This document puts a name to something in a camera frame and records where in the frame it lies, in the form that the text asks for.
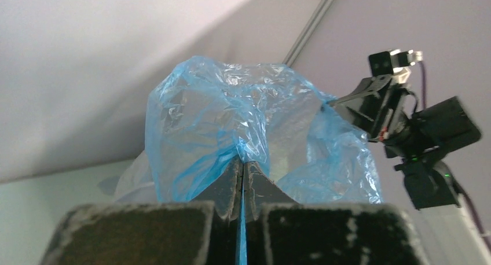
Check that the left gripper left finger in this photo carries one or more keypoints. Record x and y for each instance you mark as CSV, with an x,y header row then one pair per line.
x,y
205,230

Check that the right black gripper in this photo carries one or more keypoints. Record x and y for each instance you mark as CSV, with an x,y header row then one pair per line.
x,y
379,98

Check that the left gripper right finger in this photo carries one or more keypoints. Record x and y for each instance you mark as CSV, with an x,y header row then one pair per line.
x,y
280,230

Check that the blue plastic trash bag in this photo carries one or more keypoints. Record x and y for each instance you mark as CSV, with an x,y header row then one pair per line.
x,y
205,113

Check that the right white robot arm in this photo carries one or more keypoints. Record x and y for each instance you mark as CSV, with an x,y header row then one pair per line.
x,y
422,140

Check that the clear full trash bag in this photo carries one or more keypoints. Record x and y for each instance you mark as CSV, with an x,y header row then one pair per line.
x,y
136,184

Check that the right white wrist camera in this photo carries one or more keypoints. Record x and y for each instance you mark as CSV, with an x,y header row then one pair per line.
x,y
394,63

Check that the right aluminium frame post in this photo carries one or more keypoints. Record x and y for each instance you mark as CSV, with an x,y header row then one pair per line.
x,y
307,32

